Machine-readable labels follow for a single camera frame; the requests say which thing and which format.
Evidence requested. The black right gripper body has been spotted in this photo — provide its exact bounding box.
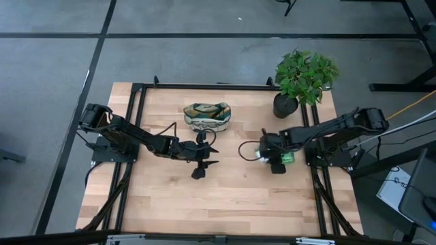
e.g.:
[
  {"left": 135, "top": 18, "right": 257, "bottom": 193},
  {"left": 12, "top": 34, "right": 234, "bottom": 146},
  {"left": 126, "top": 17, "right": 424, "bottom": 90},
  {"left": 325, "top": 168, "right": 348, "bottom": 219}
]
[{"left": 258, "top": 128, "right": 292, "bottom": 175}]

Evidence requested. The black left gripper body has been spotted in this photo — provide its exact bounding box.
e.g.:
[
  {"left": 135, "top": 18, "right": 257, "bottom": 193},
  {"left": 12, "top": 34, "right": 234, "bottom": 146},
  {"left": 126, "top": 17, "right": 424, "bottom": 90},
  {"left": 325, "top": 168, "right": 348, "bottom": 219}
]
[{"left": 176, "top": 131, "right": 211, "bottom": 180}]

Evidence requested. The green spray bottle white nozzle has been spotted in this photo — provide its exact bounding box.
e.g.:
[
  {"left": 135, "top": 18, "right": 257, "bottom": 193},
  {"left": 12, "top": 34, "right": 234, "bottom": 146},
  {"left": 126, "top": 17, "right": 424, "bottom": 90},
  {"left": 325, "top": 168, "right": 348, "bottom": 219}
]
[{"left": 255, "top": 148, "right": 296, "bottom": 166}]

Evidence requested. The beige green canvas garden bag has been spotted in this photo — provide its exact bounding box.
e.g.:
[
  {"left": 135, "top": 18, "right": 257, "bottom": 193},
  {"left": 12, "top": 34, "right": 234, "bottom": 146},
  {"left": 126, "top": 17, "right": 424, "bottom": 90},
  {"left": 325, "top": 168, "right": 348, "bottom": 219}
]
[{"left": 183, "top": 102, "right": 232, "bottom": 133}]

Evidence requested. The green potted plant black pot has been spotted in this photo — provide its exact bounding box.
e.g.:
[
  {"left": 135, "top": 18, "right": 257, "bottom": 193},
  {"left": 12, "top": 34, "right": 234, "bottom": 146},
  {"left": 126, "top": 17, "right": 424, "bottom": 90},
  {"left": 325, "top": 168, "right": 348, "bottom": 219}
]
[{"left": 272, "top": 48, "right": 341, "bottom": 120}]

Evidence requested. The black diagonal support bar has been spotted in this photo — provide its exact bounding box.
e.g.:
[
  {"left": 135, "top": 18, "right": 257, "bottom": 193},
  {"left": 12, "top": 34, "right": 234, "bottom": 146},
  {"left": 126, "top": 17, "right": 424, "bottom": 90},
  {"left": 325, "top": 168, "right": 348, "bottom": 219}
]
[{"left": 350, "top": 140, "right": 436, "bottom": 180}]

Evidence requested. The white flat box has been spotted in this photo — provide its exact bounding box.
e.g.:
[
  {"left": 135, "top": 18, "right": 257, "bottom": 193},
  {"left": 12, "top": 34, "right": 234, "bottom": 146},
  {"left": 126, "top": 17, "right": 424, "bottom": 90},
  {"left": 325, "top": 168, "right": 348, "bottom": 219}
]
[{"left": 375, "top": 165, "right": 415, "bottom": 223}]

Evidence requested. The black chair leg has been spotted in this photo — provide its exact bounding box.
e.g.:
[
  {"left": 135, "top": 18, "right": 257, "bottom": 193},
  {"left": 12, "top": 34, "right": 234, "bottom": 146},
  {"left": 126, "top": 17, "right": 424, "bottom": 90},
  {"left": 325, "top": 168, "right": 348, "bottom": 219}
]
[{"left": 275, "top": 0, "right": 298, "bottom": 17}]

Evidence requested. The dark computer monitor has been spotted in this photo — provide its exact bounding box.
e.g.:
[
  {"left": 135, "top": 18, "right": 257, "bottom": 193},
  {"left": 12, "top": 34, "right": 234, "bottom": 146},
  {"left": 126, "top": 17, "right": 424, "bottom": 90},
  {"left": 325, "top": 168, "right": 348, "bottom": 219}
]
[{"left": 397, "top": 148, "right": 436, "bottom": 236}]

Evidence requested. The dark furniture foot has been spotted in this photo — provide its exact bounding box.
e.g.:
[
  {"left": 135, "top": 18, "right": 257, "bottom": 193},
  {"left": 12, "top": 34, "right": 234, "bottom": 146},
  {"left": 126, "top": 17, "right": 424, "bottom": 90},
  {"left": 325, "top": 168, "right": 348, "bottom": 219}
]
[{"left": 0, "top": 148, "right": 27, "bottom": 164}]

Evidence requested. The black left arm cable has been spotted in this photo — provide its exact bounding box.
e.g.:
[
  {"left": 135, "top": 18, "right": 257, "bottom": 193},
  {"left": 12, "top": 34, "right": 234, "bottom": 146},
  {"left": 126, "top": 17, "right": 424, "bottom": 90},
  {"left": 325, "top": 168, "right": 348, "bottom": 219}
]
[{"left": 159, "top": 121, "right": 217, "bottom": 152}]

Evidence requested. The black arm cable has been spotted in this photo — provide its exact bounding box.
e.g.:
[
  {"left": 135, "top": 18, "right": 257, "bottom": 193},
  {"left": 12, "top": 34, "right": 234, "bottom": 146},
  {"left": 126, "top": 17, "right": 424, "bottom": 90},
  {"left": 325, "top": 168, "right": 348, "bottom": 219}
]
[
  {"left": 238, "top": 140, "right": 263, "bottom": 162},
  {"left": 159, "top": 121, "right": 217, "bottom": 152}
]

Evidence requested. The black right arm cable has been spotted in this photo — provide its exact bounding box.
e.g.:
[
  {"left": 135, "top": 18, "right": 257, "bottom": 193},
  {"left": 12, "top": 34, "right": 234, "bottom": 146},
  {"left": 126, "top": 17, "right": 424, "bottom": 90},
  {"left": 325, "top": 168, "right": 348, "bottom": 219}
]
[{"left": 238, "top": 140, "right": 263, "bottom": 162}]

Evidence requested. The black aluminium table frame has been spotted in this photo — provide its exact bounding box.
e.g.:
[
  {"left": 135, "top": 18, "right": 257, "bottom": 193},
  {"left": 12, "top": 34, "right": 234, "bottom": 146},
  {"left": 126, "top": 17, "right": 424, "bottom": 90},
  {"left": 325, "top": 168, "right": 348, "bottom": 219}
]
[{"left": 76, "top": 75, "right": 365, "bottom": 239}]

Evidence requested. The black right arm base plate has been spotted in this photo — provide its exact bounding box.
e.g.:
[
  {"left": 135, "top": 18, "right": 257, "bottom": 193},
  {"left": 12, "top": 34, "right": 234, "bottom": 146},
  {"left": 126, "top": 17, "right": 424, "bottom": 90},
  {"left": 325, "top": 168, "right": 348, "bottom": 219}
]
[{"left": 304, "top": 146, "right": 354, "bottom": 167}]

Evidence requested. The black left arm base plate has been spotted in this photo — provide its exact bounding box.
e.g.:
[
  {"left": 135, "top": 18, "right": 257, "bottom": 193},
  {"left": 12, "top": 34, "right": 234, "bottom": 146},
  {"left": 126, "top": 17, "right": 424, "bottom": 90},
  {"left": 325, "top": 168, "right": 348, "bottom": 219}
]
[{"left": 91, "top": 135, "right": 141, "bottom": 163}]

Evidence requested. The white cable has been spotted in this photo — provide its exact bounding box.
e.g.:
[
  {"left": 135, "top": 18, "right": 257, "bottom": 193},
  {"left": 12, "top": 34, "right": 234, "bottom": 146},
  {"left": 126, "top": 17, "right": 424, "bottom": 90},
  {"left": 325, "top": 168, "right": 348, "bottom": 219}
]
[{"left": 343, "top": 110, "right": 436, "bottom": 150}]

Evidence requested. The black desk leg frame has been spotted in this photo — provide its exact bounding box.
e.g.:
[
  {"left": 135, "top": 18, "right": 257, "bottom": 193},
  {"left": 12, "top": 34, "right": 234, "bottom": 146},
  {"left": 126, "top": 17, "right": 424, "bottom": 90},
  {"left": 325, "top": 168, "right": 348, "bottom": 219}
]
[{"left": 369, "top": 0, "right": 436, "bottom": 93}]

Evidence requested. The yellow extension cable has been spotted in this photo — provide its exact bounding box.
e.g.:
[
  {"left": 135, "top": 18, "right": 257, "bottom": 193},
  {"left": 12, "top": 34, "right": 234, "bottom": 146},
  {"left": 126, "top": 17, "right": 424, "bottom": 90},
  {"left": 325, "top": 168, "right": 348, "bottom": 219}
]
[{"left": 386, "top": 89, "right": 436, "bottom": 120}]

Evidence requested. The black camera rig bar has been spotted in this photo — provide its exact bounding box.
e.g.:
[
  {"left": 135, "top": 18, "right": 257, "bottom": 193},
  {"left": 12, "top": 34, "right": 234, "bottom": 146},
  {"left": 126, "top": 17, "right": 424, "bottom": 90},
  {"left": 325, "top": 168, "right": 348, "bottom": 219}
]
[{"left": 0, "top": 230, "right": 436, "bottom": 245}]

